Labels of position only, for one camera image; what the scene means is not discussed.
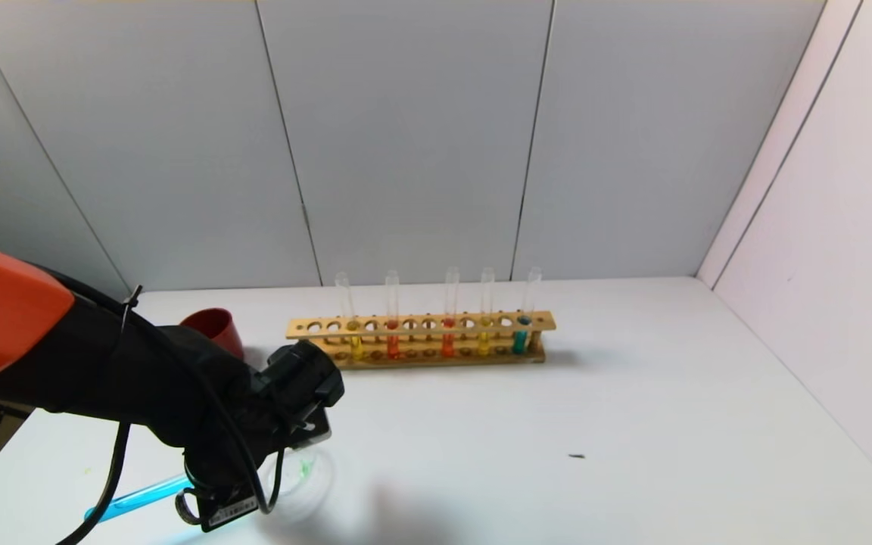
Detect yellow pigment glass test tube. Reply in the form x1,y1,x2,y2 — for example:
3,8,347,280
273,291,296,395
335,271,365,360
478,266,496,357

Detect blue pigment glass test tube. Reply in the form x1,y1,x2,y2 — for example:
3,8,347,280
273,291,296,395
84,473,196,525

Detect orange pigment glass test tube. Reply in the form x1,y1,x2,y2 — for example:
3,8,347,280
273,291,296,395
442,266,459,358
385,270,400,360

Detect wooden test tube rack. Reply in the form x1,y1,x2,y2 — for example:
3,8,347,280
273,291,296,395
286,310,558,372

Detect teal pigment glass test tube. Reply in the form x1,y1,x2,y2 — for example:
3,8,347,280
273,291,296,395
512,266,543,355

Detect dark red plastic cup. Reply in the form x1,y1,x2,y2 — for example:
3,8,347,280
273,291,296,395
179,307,245,360

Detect clear glass dish with spout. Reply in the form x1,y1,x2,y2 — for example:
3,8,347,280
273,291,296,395
254,443,323,506

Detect thin black camera cable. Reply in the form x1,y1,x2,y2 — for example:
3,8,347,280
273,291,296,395
50,269,289,523

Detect thick black hanging cable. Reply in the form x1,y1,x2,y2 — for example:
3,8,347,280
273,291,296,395
58,422,131,545

